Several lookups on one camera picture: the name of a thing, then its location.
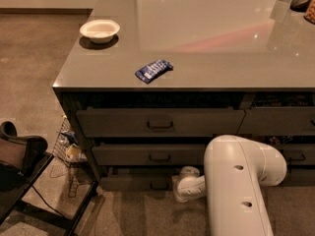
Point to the brown item on counter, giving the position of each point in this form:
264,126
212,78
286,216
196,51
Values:
309,15

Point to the drawer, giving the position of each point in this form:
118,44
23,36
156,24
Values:
158,122
299,177
169,154
298,154
139,178
279,121

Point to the black chair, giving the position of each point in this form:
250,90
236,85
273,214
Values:
23,159

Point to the grey drawer cabinet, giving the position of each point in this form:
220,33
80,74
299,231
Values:
236,54

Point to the white bowl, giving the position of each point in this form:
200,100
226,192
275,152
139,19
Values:
99,31

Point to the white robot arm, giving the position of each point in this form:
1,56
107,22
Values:
235,170

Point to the wire basket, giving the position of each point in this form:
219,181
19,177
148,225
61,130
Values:
69,161

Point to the blue snack packet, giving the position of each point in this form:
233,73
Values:
153,70

